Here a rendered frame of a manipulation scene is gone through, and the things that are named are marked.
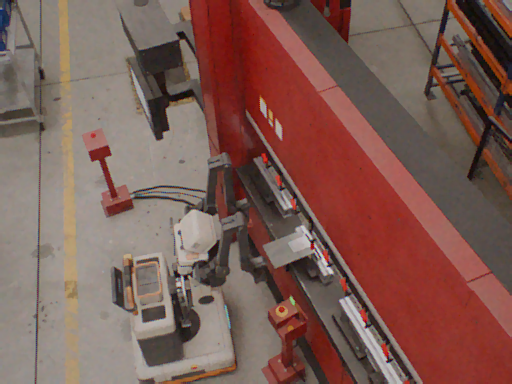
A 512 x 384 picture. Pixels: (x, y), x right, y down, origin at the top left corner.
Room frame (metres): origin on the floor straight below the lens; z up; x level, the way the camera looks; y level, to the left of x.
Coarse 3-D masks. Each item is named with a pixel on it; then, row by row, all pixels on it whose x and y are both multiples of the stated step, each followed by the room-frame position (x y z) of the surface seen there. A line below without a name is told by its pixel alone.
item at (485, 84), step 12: (456, 36) 4.38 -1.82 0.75; (468, 60) 4.00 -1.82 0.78; (480, 60) 4.03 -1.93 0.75; (480, 72) 3.85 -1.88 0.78; (492, 72) 3.87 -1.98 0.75; (480, 84) 3.75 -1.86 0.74; (492, 84) 3.73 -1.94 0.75; (492, 96) 3.56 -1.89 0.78; (504, 108) 3.41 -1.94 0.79; (504, 120) 3.33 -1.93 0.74
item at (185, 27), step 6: (174, 24) 3.44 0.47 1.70; (180, 24) 3.44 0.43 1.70; (186, 24) 3.43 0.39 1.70; (180, 30) 3.37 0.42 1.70; (186, 30) 3.37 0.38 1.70; (192, 30) 3.37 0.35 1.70; (180, 36) 3.39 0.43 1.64; (186, 36) 3.39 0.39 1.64; (192, 36) 3.30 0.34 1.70; (186, 42) 3.33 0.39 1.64; (192, 42) 3.24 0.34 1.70; (192, 48) 3.26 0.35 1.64
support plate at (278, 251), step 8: (296, 232) 2.21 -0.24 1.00; (280, 240) 2.16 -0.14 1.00; (288, 240) 2.16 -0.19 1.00; (304, 240) 2.15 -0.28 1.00; (264, 248) 2.11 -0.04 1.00; (272, 248) 2.10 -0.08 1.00; (280, 248) 2.10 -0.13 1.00; (288, 248) 2.10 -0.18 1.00; (272, 256) 2.05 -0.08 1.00; (280, 256) 2.04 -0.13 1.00; (288, 256) 2.04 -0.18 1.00; (296, 256) 2.04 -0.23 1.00; (304, 256) 2.03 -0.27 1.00; (272, 264) 1.99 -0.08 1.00; (280, 264) 1.99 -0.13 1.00
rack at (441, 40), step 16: (448, 0) 4.46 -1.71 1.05; (496, 16) 3.78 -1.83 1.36; (448, 48) 4.29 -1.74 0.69; (480, 48) 3.85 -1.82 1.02; (432, 64) 4.48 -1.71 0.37; (448, 64) 4.52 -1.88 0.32; (496, 64) 3.61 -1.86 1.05; (448, 80) 4.53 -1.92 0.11; (464, 80) 4.54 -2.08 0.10; (432, 96) 4.44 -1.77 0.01; (448, 96) 4.09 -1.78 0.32; (480, 96) 3.66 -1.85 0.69; (496, 112) 3.41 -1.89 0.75; (480, 176) 3.39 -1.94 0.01; (496, 176) 3.15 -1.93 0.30
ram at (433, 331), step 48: (288, 96) 2.35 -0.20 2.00; (288, 144) 2.34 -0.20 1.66; (336, 144) 1.89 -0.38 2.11; (336, 192) 1.85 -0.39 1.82; (336, 240) 1.81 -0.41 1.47; (384, 240) 1.48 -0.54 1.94; (384, 288) 1.41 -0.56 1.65; (432, 288) 1.18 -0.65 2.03; (432, 336) 1.11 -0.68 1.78; (480, 336) 0.94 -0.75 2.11
